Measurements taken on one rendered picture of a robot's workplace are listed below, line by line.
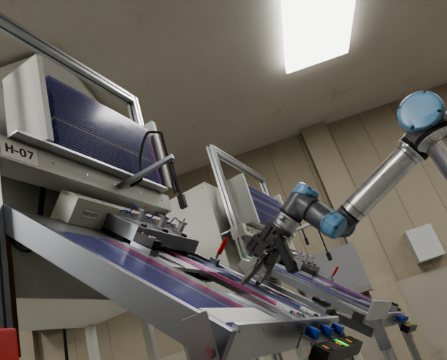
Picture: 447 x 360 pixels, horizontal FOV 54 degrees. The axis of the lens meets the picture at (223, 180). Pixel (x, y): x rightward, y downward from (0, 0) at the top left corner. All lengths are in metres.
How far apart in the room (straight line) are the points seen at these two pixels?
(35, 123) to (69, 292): 0.51
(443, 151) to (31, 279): 1.16
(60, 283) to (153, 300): 0.62
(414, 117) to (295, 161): 4.24
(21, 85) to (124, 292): 0.85
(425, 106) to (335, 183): 4.00
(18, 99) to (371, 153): 4.57
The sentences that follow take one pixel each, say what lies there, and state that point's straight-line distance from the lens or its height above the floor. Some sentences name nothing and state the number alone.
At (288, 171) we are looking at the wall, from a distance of 5.41.
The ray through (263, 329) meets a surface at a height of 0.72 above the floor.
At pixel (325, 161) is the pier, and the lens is 5.34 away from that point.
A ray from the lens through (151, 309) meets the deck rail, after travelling 0.86.
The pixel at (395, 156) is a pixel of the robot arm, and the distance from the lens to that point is 1.42.
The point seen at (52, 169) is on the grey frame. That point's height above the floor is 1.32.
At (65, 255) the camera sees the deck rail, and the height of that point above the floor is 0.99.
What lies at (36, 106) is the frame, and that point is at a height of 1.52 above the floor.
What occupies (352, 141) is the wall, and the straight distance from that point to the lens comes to 5.59.
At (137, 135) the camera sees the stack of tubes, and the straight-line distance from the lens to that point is 1.77.
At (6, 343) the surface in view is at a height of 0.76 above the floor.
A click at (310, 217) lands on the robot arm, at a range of 1.33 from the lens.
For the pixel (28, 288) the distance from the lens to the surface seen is 1.36.
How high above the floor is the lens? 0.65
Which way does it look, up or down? 24 degrees up
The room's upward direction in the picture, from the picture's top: 18 degrees counter-clockwise
